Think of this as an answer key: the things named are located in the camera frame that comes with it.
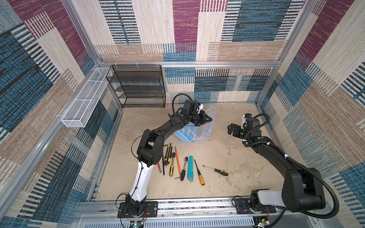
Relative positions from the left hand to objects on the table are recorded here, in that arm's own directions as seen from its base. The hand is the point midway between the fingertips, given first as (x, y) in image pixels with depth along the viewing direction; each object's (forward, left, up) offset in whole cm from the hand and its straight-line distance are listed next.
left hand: (214, 117), depth 88 cm
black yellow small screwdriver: (-28, -3, -16) cm, 32 cm away
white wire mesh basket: (-8, +70, +15) cm, 72 cm away
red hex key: (-22, +34, -18) cm, 44 cm away
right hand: (-6, -13, -5) cm, 15 cm away
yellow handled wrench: (-23, +26, -18) cm, 39 cm away
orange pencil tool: (-22, +22, -19) cm, 36 cm away
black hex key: (-24, +31, -19) cm, 43 cm away
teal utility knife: (-28, +15, -19) cm, 36 cm away
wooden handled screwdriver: (-29, +9, -17) cm, 35 cm away
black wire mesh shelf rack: (+34, +53, -2) cm, 63 cm away
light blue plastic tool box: (-4, +8, -12) cm, 15 cm away
